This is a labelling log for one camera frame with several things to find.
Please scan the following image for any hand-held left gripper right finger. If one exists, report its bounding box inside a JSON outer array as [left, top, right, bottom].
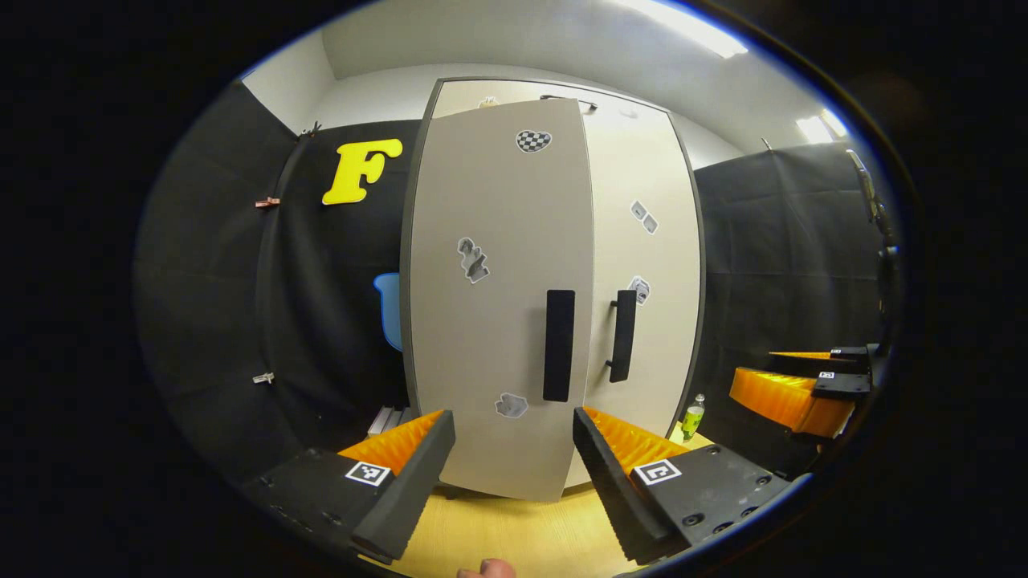
[[572, 405, 804, 565]]

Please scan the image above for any long ceiling light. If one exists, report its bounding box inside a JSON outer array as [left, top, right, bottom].
[[610, 0, 748, 59]]

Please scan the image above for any beige cabinet drawer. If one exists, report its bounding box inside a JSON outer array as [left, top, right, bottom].
[[434, 79, 671, 129]]

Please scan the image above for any green drink bottle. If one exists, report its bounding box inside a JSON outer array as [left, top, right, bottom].
[[681, 393, 707, 444]]

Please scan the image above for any white shoe cabinet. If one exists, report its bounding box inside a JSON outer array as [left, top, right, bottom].
[[399, 76, 708, 503]]

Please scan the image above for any white cabinet door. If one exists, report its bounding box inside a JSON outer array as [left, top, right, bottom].
[[580, 104, 701, 489], [406, 98, 595, 503]]

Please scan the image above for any black door handle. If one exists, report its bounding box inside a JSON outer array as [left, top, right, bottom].
[[606, 290, 638, 384], [543, 290, 576, 403]]

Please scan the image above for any black backdrop cloth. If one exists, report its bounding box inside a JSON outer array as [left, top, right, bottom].
[[133, 80, 422, 482], [687, 140, 896, 474]]

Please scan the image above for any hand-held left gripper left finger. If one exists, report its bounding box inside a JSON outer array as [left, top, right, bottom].
[[241, 409, 457, 565]]

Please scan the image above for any small ceiling light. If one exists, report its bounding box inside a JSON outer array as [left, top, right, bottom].
[[795, 108, 848, 144]]

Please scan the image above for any grey flat object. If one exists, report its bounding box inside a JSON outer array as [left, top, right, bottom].
[[368, 405, 418, 438]]

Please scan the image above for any dark metal stand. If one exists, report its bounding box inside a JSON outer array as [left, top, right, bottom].
[[847, 149, 900, 346]]

